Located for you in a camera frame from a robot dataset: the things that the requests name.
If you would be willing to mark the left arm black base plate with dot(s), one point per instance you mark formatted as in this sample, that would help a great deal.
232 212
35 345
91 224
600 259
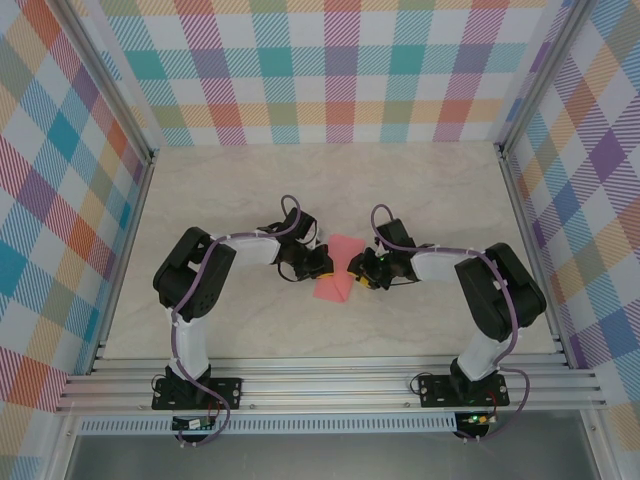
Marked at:
225 392

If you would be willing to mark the aluminium frame post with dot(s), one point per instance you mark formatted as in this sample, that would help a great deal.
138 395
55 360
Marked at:
540 80
107 85

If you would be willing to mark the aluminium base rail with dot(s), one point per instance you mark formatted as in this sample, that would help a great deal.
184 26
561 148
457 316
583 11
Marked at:
325 385

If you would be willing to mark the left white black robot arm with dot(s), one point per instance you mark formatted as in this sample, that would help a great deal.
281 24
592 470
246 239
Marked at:
192 345

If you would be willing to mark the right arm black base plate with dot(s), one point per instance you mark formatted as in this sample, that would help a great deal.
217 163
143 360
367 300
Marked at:
435 392

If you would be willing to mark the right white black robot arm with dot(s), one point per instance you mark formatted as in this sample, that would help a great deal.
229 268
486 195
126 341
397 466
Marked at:
482 355

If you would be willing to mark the small circuit board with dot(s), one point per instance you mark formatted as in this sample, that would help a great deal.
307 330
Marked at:
480 419
192 425

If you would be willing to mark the pink paper sheet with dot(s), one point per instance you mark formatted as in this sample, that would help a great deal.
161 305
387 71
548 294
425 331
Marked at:
345 247

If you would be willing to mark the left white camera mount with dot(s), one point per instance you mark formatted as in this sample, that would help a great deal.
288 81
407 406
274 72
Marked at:
312 239

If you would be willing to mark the aluminium side rail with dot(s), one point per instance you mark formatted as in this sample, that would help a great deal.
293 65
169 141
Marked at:
532 250
129 250

